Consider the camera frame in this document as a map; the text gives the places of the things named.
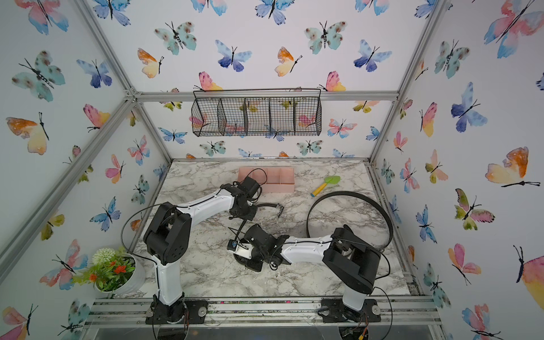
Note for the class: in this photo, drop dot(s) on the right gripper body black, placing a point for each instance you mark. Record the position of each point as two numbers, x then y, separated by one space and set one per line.
257 258

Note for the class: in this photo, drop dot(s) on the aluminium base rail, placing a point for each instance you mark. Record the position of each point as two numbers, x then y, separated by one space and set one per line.
271 312

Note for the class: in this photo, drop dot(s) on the pink compartment storage tray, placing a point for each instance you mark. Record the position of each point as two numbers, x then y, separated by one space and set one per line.
273 180

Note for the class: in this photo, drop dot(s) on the potted artificial flower plant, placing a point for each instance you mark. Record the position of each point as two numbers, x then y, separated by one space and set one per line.
113 272

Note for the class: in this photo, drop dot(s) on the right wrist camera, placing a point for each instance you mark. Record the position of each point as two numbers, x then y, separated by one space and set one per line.
239 248

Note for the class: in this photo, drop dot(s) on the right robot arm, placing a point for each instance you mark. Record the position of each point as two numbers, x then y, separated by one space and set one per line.
353 261

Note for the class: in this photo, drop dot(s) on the black belt right coil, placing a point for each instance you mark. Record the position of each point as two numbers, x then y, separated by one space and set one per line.
366 217

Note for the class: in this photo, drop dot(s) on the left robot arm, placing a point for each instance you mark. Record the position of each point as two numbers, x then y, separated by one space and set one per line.
167 239

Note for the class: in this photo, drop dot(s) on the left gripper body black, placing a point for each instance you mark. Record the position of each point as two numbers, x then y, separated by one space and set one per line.
248 212

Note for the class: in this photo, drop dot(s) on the green yellow toy shovel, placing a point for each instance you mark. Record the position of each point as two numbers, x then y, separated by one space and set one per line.
328 181

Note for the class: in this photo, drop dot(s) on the black wire wall basket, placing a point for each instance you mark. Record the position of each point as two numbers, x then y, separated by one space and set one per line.
271 113

